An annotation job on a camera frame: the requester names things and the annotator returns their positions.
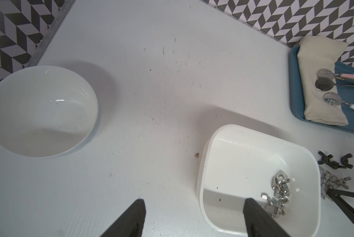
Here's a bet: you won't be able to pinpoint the black wing nut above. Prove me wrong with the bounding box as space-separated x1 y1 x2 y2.
340 153 354 169
317 151 340 169

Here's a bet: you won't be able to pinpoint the beige cloth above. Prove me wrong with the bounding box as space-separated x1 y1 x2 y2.
297 36 349 126

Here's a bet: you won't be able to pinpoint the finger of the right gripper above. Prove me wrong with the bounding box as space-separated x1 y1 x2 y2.
326 188 354 234

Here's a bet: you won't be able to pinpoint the white handled spoon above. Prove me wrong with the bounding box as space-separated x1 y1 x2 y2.
323 92 354 110

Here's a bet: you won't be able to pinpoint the removed silver wing nuts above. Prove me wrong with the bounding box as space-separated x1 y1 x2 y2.
319 166 352 199

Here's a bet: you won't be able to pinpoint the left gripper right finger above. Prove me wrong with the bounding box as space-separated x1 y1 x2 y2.
243 198 289 237

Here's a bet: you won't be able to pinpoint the dark handled spoon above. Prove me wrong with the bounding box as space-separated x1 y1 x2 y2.
315 78 354 91

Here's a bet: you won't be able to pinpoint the white storage box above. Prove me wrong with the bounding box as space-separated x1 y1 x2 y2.
196 124 321 237

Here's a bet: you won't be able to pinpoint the white round bowl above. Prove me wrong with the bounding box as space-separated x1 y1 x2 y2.
0 66 99 158

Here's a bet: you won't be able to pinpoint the pink handled spoon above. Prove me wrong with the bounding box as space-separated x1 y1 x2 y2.
317 69 354 80

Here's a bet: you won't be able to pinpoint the teal tray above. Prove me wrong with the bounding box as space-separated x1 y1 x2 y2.
288 46 354 134

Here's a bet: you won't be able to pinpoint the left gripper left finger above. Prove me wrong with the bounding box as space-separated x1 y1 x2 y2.
101 199 146 237

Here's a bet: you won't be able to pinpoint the silver wing nut pile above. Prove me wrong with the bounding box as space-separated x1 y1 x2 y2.
261 171 290 219

